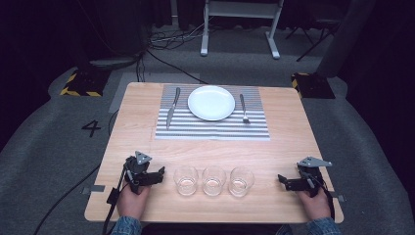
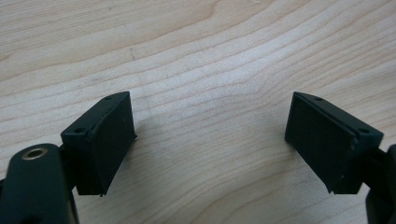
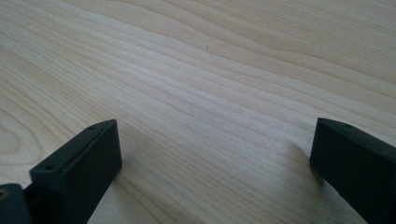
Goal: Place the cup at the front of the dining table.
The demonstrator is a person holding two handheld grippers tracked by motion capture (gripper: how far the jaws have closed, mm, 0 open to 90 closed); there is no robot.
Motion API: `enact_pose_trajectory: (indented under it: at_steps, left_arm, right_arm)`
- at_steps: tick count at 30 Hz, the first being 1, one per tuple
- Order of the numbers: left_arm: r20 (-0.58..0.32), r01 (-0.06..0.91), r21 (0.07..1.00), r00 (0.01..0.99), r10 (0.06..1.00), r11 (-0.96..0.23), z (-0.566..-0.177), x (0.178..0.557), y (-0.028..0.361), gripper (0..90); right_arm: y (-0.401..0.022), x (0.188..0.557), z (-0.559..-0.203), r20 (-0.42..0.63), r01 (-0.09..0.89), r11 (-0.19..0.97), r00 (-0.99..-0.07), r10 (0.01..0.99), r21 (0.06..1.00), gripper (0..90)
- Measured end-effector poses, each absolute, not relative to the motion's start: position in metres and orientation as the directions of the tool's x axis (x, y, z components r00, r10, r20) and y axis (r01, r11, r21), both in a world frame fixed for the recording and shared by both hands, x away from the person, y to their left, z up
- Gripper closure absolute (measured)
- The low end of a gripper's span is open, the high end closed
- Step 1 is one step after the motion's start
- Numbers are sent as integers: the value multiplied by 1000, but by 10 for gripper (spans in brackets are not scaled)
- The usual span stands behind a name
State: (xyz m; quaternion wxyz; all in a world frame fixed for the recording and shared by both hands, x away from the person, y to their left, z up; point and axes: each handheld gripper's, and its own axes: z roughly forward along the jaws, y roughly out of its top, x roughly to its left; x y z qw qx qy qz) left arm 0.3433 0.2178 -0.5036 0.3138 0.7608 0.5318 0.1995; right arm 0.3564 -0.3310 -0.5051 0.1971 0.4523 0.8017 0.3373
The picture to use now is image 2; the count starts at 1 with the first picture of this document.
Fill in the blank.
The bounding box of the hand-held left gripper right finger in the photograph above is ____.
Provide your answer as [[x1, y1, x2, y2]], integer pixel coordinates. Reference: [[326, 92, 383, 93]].
[[284, 91, 385, 195]]

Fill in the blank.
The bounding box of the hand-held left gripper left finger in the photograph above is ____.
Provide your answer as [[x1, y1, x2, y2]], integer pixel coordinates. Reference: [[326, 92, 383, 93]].
[[60, 91, 138, 197]]

